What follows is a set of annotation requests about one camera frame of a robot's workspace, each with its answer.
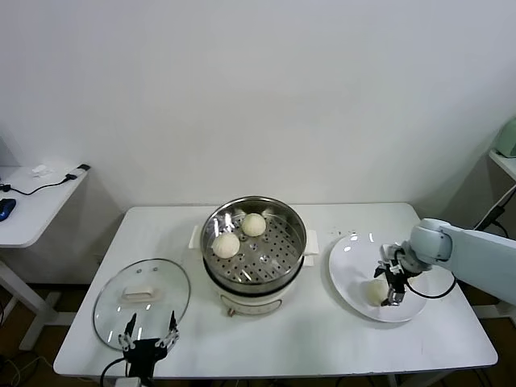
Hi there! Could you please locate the black desk cable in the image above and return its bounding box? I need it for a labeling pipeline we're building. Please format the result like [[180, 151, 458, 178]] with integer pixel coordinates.
[[0, 164, 90, 197]]

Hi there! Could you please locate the black power cable with adapter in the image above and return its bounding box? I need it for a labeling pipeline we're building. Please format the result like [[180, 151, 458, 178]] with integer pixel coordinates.
[[473, 203, 510, 239]]

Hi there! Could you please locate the blue computer mouse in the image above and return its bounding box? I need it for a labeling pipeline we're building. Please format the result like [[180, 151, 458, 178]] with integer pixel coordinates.
[[0, 198, 18, 222]]

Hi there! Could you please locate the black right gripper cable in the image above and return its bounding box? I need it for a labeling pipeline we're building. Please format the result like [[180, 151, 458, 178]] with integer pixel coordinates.
[[404, 272, 457, 300]]

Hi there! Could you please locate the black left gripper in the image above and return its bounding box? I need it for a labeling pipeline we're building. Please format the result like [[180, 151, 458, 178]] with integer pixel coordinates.
[[118, 310, 181, 378]]

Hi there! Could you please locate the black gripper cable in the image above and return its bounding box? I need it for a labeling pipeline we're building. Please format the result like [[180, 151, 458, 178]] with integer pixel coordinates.
[[99, 356, 130, 387], [404, 272, 457, 300]]

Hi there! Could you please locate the cream electric cooker pot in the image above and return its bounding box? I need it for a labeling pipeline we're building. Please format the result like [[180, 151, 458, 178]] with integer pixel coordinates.
[[201, 253, 315, 319]]

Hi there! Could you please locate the stainless steel steamer basket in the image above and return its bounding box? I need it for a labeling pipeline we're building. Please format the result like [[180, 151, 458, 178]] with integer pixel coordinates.
[[188, 196, 320, 285]]

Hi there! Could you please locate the white steamed baozi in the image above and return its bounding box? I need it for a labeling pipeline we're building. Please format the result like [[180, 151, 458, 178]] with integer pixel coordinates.
[[211, 233, 241, 259], [364, 279, 390, 307], [240, 212, 267, 237]]

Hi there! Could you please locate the white side desk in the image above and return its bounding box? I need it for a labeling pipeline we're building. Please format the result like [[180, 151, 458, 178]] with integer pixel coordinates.
[[0, 164, 92, 352]]

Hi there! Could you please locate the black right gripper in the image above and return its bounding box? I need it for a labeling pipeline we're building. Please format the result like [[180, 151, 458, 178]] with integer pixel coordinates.
[[372, 260, 409, 308]]

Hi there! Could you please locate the glass pot lid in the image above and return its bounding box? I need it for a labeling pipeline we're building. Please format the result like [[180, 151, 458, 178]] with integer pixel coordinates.
[[93, 258, 192, 352]]

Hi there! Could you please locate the white round plate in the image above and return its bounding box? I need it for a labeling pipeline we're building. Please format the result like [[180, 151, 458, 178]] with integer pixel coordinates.
[[327, 232, 429, 323]]

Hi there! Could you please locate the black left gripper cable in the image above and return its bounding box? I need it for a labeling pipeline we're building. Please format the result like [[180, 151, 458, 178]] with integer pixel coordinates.
[[99, 356, 130, 387]]

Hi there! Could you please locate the pale green appliance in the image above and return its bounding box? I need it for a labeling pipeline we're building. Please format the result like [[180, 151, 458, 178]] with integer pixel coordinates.
[[492, 116, 516, 159]]

